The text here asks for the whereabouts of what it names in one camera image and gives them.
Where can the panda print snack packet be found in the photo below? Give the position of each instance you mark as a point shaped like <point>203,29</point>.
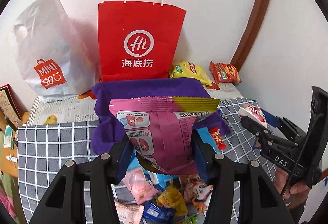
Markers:
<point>196,192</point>

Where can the pale pink snack packet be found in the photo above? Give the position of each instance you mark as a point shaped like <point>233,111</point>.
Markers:
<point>129,214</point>

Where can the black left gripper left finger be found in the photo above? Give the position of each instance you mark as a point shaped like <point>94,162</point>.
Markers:
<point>63,201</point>

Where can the brown cardboard box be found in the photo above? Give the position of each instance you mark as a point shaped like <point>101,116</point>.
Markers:
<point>12,117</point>

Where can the red white strawberry packet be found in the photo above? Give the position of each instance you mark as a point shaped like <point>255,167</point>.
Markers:
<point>253,113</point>

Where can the blue tissue pack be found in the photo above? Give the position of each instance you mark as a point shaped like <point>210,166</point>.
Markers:
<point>205,136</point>

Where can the dark blue snack packet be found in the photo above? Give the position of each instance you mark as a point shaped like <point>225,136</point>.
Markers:
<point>158,214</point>

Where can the brown wooden trim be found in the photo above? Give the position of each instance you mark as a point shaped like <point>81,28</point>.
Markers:
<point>250,34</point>

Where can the grey checked tablecloth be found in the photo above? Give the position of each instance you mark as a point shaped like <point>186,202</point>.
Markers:
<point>44,148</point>

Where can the pink pastry packet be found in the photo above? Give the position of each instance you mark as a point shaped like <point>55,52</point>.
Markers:
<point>140,187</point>

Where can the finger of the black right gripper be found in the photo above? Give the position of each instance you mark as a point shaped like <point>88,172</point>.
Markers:
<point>256,129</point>

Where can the yellow chips bag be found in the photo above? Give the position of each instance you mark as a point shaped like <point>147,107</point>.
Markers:
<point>190,70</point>

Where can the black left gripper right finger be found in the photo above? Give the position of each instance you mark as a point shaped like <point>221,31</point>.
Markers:
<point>260,201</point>

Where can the magenta yellow snack packet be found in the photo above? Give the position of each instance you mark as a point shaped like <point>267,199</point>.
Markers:
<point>160,127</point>

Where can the fruit print newspaper sheet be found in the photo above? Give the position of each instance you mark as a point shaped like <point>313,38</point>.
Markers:
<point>64,111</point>

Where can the small red candy packet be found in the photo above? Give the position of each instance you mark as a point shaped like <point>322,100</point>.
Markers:
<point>215,134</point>

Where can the right hand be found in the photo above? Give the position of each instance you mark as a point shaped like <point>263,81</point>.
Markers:
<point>296,194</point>

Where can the red chips bag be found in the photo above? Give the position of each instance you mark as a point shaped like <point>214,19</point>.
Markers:
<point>224,73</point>

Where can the green snack packet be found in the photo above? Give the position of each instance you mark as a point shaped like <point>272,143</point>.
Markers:
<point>189,220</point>

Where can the red Haidilao paper bag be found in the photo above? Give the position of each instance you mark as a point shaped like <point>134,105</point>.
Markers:
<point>137,39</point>

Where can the white Miniso plastic bag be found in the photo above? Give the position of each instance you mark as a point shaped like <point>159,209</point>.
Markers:
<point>50,54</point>

